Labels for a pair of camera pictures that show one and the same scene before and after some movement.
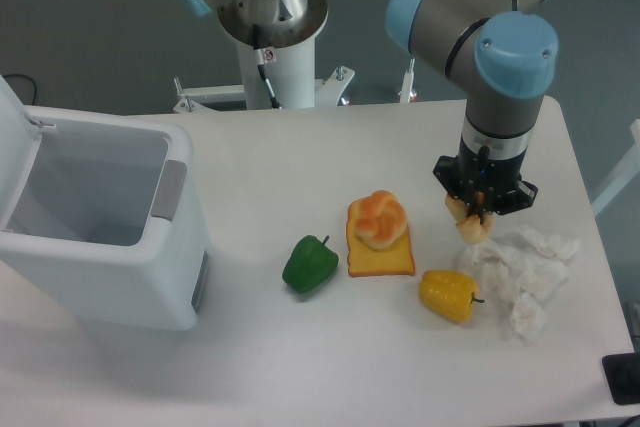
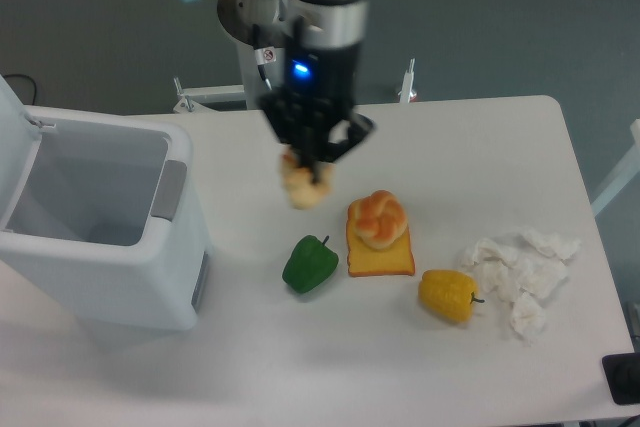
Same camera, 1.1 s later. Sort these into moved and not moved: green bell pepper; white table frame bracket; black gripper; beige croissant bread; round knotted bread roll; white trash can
Moved: black gripper; beige croissant bread
Not moved: white trash can; white table frame bracket; green bell pepper; round knotted bread roll
